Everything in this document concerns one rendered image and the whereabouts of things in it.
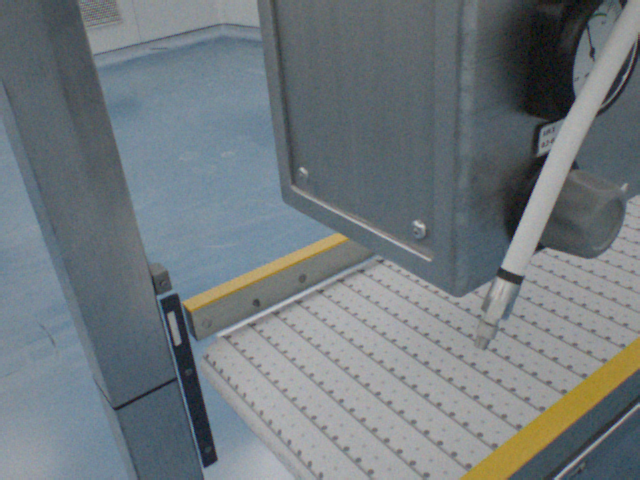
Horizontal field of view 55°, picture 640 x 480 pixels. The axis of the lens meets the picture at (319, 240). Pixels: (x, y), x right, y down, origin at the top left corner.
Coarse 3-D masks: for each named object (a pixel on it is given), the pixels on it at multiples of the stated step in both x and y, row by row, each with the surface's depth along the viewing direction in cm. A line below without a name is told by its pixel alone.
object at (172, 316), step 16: (176, 304) 51; (176, 320) 52; (176, 336) 52; (176, 352) 53; (192, 368) 55; (192, 384) 55; (192, 400) 56; (192, 416) 57; (208, 432) 59; (208, 448) 59; (208, 464) 60
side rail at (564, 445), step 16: (624, 384) 40; (608, 400) 40; (624, 400) 41; (592, 416) 39; (608, 416) 41; (576, 432) 38; (592, 432) 40; (544, 448) 36; (560, 448) 38; (576, 448) 39; (528, 464) 36; (544, 464) 37
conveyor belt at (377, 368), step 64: (576, 256) 60; (256, 320) 55; (320, 320) 54; (384, 320) 54; (448, 320) 53; (512, 320) 52; (576, 320) 51; (256, 384) 48; (320, 384) 47; (384, 384) 47; (448, 384) 46; (512, 384) 46; (576, 384) 45; (320, 448) 42; (384, 448) 41; (448, 448) 41
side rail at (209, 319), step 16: (352, 240) 59; (320, 256) 58; (336, 256) 59; (352, 256) 60; (368, 256) 62; (288, 272) 56; (304, 272) 57; (320, 272) 58; (336, 272) 60; (256, 288) 54; (272, 288) 55; (288, 288) 57; (304, 288) 58; (208, 304) 52; (224, 304) 53; (240, 304) 54; (272, 304) 56; (192, 320) 51; (208, 320) 52; (224, 320) 53; (240, 320) 54; (192, 336) 53
